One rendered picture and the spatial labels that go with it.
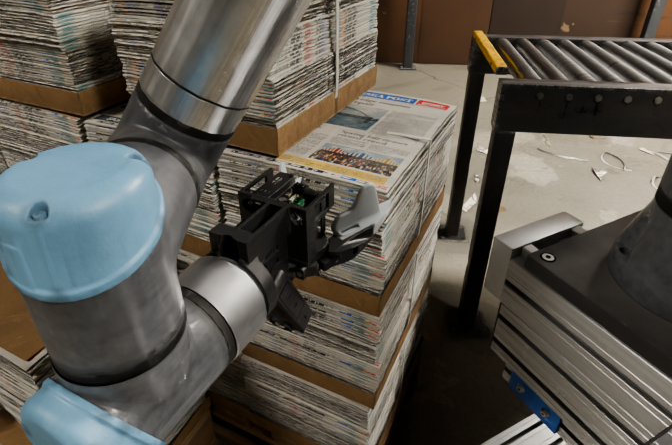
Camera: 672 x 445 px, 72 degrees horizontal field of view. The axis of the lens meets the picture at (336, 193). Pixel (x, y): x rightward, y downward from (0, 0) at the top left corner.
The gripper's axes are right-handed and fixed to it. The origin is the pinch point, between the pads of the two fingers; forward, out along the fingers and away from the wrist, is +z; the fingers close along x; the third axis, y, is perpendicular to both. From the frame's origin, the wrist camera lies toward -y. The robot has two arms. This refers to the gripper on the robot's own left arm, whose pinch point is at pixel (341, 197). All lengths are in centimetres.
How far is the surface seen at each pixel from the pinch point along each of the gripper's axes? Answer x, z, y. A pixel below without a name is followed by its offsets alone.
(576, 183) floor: -36, 191, -86
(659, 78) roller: -40, 95, -6
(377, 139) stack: 4.7, 22.5, -2.6
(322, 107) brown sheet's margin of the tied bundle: 14.6, 22.3, 1.2
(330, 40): 15.1, 26.3, 11.1
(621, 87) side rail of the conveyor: -32, 81, -6
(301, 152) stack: 12.9, 12.5, -2.4
